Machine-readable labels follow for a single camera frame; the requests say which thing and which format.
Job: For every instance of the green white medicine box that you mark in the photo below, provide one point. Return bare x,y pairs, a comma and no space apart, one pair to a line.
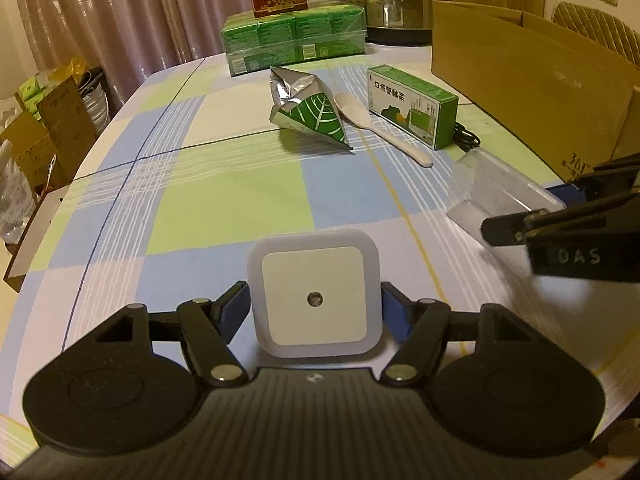
410,105

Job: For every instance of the green tissue packs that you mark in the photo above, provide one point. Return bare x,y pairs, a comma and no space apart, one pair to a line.
32,90

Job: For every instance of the green tissue pack bundle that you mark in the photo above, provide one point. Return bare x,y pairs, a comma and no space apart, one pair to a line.
295,35

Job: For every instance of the brown tray box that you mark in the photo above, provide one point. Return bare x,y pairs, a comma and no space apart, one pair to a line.
35,240

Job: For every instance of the silver foil tea bag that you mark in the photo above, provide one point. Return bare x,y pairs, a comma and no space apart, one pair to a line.
305,105

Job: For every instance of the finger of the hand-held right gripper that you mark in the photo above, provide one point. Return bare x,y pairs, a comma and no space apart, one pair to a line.
505,230
565,192

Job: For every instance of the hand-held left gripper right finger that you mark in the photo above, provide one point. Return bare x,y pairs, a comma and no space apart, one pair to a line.
395,310

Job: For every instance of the stack of white buckets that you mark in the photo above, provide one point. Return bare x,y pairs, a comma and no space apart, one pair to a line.
95,100

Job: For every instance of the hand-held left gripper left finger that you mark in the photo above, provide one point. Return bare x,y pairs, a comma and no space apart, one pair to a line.
235,310

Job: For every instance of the open cardboard carton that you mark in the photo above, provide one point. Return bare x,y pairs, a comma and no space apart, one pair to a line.
55,130

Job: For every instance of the clear plastic package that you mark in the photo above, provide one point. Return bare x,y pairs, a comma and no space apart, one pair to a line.
495,185

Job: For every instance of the brown cardboard box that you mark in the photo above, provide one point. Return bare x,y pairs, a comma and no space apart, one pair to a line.
525,75

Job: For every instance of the beige curtain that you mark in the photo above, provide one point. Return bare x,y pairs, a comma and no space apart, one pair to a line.
150,10

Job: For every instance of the white square night light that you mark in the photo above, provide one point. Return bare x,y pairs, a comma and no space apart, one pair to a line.
315,295

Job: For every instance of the white plastic spoon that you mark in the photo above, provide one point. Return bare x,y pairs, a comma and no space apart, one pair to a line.
380,127

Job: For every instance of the crumpled clear plastic bag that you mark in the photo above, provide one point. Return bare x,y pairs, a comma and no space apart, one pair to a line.
15,195

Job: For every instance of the quilted chair back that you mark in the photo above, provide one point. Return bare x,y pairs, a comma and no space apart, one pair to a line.
600,30

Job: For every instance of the yellow plastic bag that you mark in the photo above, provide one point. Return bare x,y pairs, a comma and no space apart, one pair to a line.
70,69

